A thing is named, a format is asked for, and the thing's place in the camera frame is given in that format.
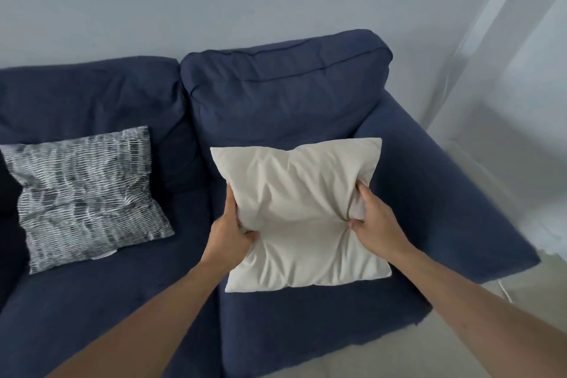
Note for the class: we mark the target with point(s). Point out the person's right hand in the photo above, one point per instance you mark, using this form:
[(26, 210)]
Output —
[(381, 229)]

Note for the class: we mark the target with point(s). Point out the person's left hand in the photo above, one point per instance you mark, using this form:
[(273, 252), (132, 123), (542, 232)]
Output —
[(223, 240)]

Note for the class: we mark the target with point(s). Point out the person's right thumb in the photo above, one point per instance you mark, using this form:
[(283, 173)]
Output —
[(357, 225)]

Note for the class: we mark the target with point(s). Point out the person's left thumb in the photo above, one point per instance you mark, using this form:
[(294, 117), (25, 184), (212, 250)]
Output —
[(250, 236)]

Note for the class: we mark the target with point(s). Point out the beige plain throw pillow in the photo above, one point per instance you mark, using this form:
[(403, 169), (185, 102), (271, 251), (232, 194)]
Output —
[(301, 214)]

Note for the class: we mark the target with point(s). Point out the person's left forearm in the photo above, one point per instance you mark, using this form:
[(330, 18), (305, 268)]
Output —
[(146, 324)]

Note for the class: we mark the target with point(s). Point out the person's right forearm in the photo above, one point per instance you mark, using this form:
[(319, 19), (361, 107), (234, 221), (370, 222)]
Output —
[(478, 315)]

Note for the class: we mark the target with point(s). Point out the dark blue fabric sofa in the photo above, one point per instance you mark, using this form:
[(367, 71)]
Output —
[(310, 329)]

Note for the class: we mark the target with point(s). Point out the dark blue sofa back cushion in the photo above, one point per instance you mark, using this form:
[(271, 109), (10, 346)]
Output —
[(88, 98), (283, 94)]

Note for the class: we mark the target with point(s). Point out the grey white patterned throw pillow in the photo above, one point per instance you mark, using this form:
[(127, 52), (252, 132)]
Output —
[(88, 196)]

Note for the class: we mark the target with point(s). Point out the sheer white curtain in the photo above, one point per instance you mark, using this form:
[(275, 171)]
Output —
[(496, 58)]

